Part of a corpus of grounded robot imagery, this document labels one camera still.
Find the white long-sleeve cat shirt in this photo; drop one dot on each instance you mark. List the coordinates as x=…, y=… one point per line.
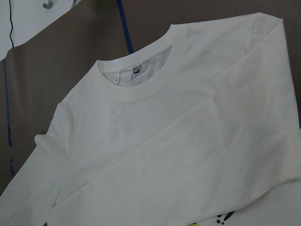
x=199, y=123

